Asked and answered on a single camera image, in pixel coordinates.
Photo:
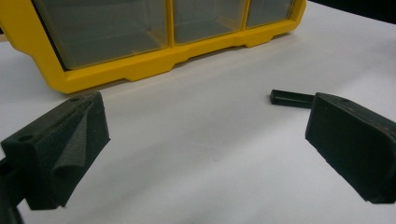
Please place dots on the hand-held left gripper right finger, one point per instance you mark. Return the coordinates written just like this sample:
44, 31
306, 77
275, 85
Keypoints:
358, 146

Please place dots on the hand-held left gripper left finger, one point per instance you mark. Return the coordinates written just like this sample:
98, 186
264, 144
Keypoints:
46, 155

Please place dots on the black rectangular bar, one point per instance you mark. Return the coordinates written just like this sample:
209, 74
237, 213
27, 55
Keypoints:
289, 99

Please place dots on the yellow black organizer case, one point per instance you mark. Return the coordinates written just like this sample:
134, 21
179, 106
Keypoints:
149, 67

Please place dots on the group of small clear drawers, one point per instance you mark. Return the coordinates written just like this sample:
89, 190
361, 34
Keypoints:
109, 34

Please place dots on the white board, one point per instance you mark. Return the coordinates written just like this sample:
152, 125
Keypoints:
202, 140

